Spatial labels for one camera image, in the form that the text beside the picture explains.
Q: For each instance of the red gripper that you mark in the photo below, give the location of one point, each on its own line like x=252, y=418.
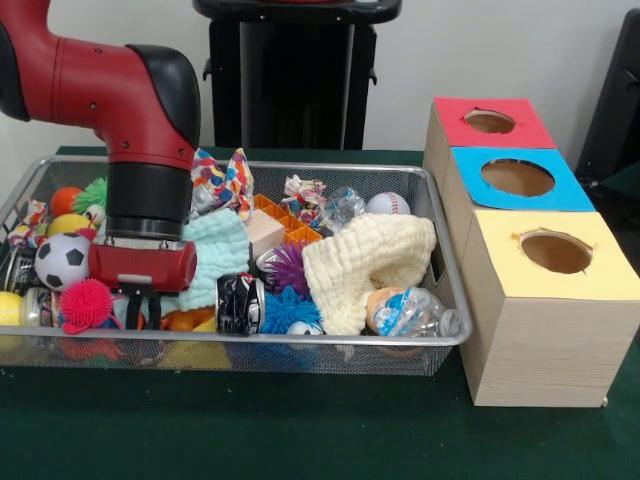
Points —
x=145, y=267

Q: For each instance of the orange tiger striped toy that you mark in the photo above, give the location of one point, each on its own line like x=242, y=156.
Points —
x=187, y=319

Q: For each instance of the mint green waffle cloth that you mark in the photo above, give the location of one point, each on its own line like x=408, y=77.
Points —
x=220, y=250

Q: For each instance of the white cloth with colourful dots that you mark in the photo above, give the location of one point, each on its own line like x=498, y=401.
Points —
x=230, y=180

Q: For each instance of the cream waffle cloth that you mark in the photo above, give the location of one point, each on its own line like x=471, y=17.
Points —
x=360, y=250

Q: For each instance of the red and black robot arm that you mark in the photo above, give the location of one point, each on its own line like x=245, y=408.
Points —
x=100, y=90

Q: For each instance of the wooden box with three holes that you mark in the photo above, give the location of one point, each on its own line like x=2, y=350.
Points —
x=550, y=350

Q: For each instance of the small soccer ball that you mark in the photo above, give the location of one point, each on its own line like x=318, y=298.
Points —
x=60, y=261

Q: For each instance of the orange smooth ball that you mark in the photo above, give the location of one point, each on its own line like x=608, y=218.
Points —
x=64, y=201

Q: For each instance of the blue spiky rubber ball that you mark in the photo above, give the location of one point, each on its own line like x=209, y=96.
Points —
x=285, y=310

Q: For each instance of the purple spiky monster toy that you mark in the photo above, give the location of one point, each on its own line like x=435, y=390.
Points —
x=287, y=265

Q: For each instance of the white baseball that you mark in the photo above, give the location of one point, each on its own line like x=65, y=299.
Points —
x=388, y=204

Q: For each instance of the crushed clear plastic bottle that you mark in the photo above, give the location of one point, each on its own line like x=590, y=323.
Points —
x=415, y=312

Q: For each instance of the black chair back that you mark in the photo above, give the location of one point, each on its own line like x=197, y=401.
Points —
x=620, y=100

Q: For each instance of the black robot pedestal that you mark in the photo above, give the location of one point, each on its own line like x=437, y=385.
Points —
x=300, y=75

